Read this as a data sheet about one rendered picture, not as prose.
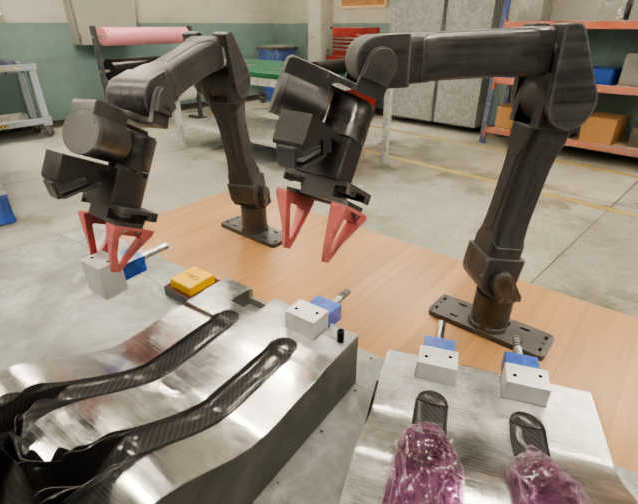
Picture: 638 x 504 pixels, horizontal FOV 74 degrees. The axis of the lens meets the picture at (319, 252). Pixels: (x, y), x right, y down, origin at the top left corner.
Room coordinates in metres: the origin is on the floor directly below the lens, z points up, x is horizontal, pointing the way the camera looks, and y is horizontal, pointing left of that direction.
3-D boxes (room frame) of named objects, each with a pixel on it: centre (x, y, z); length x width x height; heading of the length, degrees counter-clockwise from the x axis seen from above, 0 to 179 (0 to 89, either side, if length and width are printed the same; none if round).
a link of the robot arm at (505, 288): (0.59, -0.29, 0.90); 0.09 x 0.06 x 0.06; 8
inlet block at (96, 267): (0.59, 0.30, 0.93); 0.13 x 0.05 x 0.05; 144
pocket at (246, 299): (0.54, 0.10, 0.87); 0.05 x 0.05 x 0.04; 54
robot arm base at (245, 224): (0.98, 0.16, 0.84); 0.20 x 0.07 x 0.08; 50
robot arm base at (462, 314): (0.59, -0.30, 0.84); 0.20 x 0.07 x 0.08; 50
